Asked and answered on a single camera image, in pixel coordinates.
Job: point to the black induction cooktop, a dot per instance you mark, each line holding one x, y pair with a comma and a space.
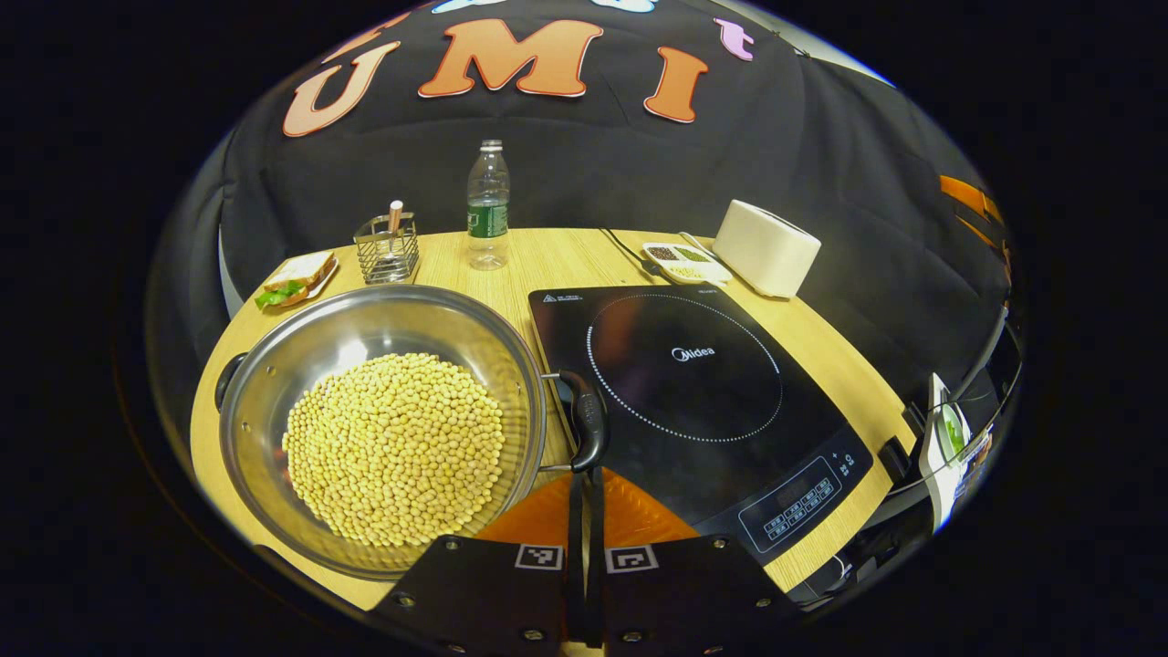
639, 383

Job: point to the white toaster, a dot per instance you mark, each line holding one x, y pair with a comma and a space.
766, 246

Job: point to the clear plastic water bottle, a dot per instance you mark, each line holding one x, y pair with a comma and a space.
488, 219

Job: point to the sandwich on plate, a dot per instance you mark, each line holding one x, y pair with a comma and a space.
297, 278

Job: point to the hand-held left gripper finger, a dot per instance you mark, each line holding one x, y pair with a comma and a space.
595, 547
576, 547

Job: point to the white divided bean dish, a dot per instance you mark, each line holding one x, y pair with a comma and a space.
684, 260

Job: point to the pile of yellow soybeans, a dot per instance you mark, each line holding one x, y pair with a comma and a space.
392, 447

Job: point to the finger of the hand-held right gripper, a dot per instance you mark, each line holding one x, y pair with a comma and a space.
984, 233
967, 194

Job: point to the black backdrop cloth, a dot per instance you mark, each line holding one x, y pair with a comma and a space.
593, 164

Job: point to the stainless steel pot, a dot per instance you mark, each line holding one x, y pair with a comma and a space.
365, 319

